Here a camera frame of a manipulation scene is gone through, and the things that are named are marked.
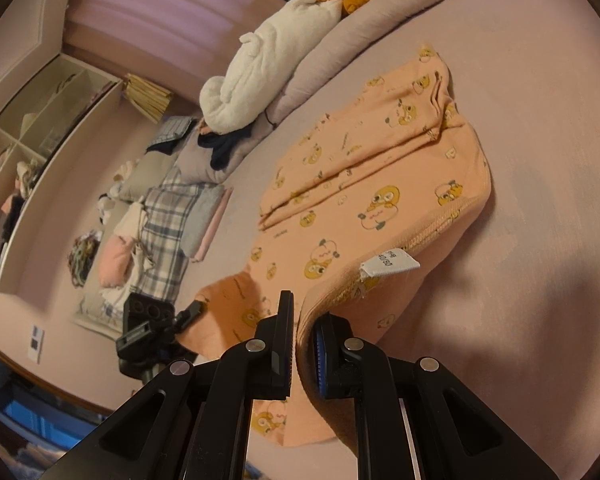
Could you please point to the grey plaid blanket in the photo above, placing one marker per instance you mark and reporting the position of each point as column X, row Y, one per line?
column 167, row 240

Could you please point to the grey folded towel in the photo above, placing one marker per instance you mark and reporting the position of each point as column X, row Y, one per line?
column 202, row 220

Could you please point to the yellow curtain tassel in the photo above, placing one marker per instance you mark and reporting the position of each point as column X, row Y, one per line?
column 147, row 97

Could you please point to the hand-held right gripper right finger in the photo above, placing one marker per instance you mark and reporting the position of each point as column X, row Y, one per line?
column 325, row 360

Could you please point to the colourful patterned bundle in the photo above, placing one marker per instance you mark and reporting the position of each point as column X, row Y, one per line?
column 85, row 257

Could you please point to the pink curtain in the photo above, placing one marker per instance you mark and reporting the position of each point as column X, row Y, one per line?
column 170, row 10

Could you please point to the pink folded cloth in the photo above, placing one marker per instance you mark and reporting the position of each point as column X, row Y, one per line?
column 215, row 230

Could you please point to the lilac quilt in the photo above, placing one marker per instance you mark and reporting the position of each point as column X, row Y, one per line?
column 340, row 45

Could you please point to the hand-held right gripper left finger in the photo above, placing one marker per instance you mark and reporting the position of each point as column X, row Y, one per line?
column 280, row 365

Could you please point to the beige pillow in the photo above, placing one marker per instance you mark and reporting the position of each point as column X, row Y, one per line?
column 145, row 177

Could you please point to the dark navy garment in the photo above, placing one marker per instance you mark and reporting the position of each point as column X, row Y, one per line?
column 225, row 150

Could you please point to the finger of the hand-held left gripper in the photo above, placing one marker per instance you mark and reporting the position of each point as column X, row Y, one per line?
column 190, row 316

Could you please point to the white shelving unit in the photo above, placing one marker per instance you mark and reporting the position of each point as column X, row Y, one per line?
column 45, row 160

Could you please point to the white fleece garment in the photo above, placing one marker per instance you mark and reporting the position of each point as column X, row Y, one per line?
column 270, row 60

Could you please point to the peach printed long-sleeve shirt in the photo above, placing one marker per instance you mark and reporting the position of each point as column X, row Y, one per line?
column 360, row 180

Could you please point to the pink cushion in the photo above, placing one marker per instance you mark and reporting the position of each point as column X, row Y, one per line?
column 115, row 262

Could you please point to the striped folded cloth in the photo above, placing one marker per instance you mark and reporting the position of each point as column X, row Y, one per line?
column 175, row 132

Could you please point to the white wall socket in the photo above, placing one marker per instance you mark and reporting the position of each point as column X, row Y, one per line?
column 36, row 344

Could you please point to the bed with lilac sheet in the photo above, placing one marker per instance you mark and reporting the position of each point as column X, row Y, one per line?
column 530, row 185

